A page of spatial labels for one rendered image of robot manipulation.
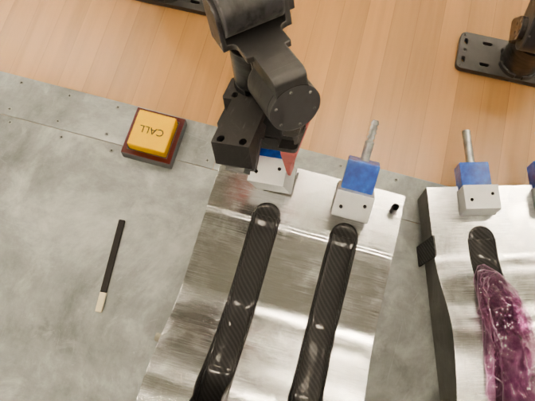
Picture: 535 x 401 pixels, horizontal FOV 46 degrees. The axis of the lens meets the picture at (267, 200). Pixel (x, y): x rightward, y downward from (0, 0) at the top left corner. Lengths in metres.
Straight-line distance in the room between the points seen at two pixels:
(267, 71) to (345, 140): 0.40
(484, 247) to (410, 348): 0.18
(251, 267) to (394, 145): 0.32
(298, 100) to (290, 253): 0.27
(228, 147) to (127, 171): 0.36
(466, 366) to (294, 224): 0.28
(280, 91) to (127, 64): 0.50
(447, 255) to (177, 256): 0.39
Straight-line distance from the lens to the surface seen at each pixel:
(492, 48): 1.14
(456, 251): 0.93
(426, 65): 1.10
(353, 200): 0.84
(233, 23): 0.65
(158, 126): 0.99
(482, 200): 0.93
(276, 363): 0.81
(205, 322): 0.83
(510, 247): 0.95
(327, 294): 0.85
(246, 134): 0.68
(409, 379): 0.94
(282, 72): 0.63
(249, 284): 0.85
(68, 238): 0.99
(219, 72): 1.06
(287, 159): 0.78
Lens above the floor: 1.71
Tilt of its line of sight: 71 degrees down
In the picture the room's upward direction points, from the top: 1 degrees clockwise
